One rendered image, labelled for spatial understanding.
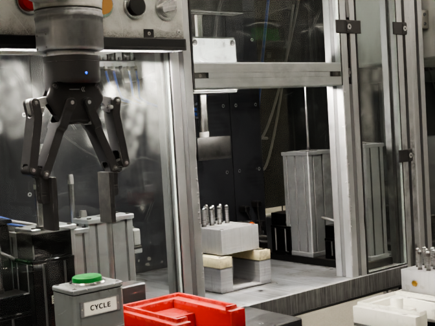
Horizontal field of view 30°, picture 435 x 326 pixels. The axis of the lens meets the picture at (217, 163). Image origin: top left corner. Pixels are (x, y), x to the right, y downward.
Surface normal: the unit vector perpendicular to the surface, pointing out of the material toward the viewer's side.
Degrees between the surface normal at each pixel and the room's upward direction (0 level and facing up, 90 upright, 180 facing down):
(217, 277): 90
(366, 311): 90
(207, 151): 90
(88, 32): 90
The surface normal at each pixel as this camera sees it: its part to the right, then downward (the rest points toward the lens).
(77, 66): 0.38, 0.03
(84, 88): 0.64, 0.00
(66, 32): 0.11, 0.04
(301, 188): -0.76, 0.08
